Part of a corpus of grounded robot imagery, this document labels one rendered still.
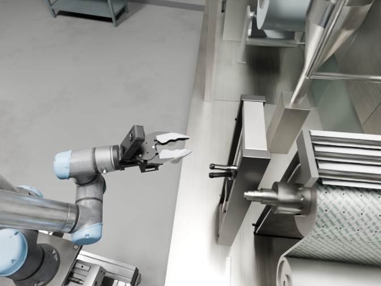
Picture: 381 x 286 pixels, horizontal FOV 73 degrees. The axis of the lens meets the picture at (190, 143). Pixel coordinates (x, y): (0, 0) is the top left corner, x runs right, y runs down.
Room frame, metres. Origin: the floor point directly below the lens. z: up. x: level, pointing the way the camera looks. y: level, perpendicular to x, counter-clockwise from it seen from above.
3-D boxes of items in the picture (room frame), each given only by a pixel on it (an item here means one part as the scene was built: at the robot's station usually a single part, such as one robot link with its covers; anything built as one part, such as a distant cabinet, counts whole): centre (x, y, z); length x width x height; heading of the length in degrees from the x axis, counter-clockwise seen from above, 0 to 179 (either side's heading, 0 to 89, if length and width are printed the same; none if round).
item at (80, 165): (0.38, 0.31, 1.21); 0.11 x 0.08 x 0.09; 101
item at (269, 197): (0.23, -0.14, 1.33); 0.06 x 0.03 x 0.03; 84
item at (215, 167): (0.28, -0.06, 1.36); 0.05 x 0.01 x 0.01; 84
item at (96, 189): (0.36, 0.30, 1.12); 0.11 x 0.08 x 0.11; 11
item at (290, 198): (0.22, -0.20, 1.33); 0.06 x 0.06 x 0.06; 84
